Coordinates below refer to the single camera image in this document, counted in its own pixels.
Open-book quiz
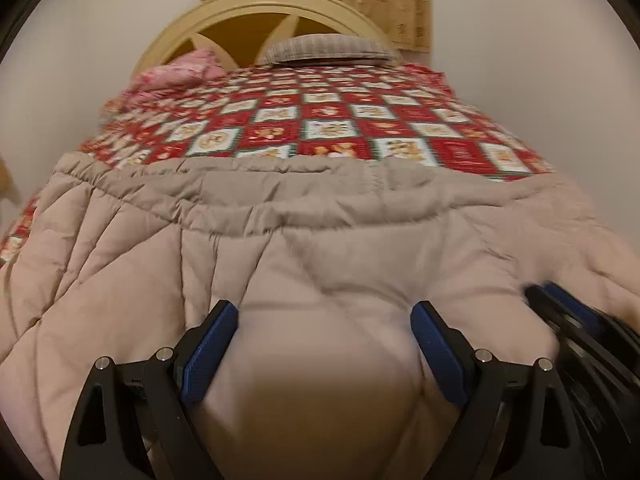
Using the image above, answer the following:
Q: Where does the beige quilted puffer coat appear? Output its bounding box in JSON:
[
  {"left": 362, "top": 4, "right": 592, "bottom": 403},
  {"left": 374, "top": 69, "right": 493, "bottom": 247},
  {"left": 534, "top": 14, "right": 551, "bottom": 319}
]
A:
[{"left": 1, "top": 153, "right": 639, "bottom": 479}]

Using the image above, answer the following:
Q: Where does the red patchwork bear quilt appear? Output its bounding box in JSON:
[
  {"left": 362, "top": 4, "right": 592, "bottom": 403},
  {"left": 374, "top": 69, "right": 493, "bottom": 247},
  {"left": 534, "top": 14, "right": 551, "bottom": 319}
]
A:
[{"left": 0, "top": 62, "right": 557, "bottom": 266}]

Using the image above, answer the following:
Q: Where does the pink floral pillow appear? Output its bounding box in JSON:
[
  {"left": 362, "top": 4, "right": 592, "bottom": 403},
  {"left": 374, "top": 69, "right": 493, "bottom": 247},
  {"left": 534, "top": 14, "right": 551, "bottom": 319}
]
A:
[{"left": 120, "top": 49, "right": 227, "bottom": 106}]

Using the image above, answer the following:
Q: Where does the cream arched wooden headboard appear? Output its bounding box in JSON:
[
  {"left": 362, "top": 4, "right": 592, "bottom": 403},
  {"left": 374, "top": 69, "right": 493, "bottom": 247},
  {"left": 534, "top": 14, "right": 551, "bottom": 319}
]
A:
[{"left": 132, "top": 0, "right": 394, "bottom": 75}]

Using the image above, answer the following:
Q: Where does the grey plaid pillow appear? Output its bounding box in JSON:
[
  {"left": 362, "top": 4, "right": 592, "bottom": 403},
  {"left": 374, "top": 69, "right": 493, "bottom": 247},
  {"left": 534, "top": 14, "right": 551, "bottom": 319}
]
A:
[{"left": 256, "top": 34, "right": 400, "bottom": 66}]

